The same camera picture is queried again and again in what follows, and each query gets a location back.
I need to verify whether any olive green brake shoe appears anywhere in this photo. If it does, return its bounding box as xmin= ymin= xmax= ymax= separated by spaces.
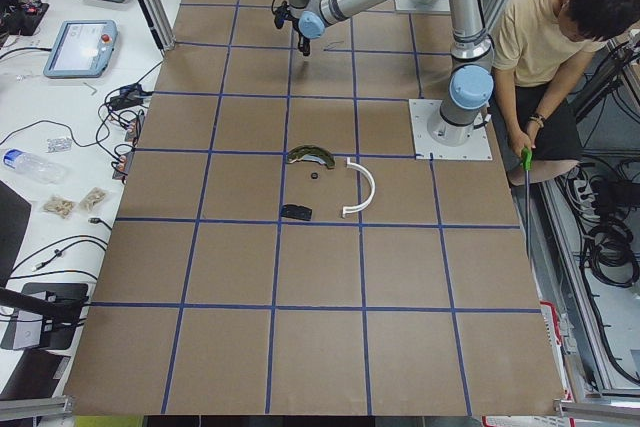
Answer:
xmin=286 ymin=144 xmax=336 ymax=170

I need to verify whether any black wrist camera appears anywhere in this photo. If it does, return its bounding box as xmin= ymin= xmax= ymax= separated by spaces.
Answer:
xmin=273 ymin=1 xmax=292 ymax=30

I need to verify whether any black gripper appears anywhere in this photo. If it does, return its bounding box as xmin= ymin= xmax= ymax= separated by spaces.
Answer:
xmin=297 ymin=32 xmax=311 ymax=57

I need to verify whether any clear water bottle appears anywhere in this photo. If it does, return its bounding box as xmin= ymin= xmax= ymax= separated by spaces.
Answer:
xmin=1 ymin=149 xmax=67 ymax=184

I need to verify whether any man in beige shirt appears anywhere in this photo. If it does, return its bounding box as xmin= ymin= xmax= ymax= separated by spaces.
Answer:
xmin=490 ymin=0 xmax=639 ymax=186

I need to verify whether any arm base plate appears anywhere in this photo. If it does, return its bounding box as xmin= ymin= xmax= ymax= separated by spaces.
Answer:
xmin=394 ymin=0 xmax=450 ymax=15
xmin=408 ymin=99 xmax=493 ymax=161

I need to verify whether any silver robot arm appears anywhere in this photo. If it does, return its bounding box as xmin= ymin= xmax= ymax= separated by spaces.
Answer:
xmin=271 ymin=0 xmax=494 ymax=146

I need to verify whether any white curved plastic bracket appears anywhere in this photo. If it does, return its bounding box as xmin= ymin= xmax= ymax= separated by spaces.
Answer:
xmin=340 ymin=157 xmax=377 ymax=218

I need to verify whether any green handled tool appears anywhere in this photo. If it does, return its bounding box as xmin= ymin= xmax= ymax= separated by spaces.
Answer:
xmin=521 ymin=147 xmax=532 ymax=259

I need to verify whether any black brake pad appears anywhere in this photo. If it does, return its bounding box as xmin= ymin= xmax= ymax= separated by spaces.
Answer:
xmin=280 ymin=204 xmax=313 ymax=222

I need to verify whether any bag of screws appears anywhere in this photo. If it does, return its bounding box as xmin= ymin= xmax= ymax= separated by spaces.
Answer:
xmin=42 ymin=195 xmax=76 ymax=219
xmin=78 ymin=187 xmax=109 ymax=212

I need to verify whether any black box device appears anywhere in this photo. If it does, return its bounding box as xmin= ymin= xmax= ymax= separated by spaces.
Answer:
xmin=1 ymin=282 xmax=89 ymax=351

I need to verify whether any near teach pendant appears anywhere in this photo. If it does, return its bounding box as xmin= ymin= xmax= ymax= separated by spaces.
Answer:
xmin=43 ymin=20 xmax=118 ymax=79

